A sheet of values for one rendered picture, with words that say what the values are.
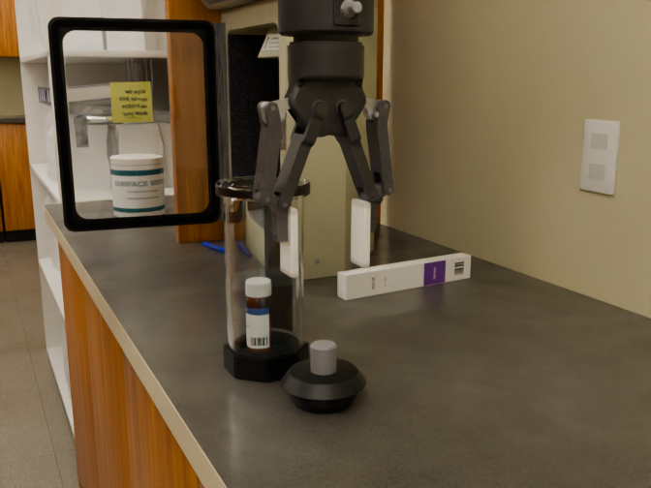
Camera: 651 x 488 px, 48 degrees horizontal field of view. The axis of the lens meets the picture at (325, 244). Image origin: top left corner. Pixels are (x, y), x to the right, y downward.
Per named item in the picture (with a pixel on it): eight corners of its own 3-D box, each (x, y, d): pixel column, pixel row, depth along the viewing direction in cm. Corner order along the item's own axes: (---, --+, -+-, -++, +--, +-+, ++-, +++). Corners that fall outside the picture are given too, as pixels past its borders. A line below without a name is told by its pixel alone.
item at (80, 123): (88, 147, 135) (86, 116, 134) (77, 147, 135) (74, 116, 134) (88, 146, 137) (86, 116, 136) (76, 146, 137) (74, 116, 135)
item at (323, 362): (341, 378, 84) (341, 324, 83) (382, 410, 76) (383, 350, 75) (267, 392, 80) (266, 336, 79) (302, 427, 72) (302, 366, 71)
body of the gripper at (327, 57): (301, 36, 65) (302, 140, 67) (383, 39, 69) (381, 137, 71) (270, 40, 71) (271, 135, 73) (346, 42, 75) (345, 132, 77)
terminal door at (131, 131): (221, 223, 149) (214, 20, 140) (64, 232, 139) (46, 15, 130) (220, 222, 150) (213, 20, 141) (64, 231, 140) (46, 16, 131)
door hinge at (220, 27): (227, 219, 151) (221, 22, 142) (231, 221, 148) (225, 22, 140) (220, 220, 150) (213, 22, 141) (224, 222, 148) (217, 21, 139)
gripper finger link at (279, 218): (288, 191, 71) (260, 193, 69) (289, 241, 72) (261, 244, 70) (282, 189, 72) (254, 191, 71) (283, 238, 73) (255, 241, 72)
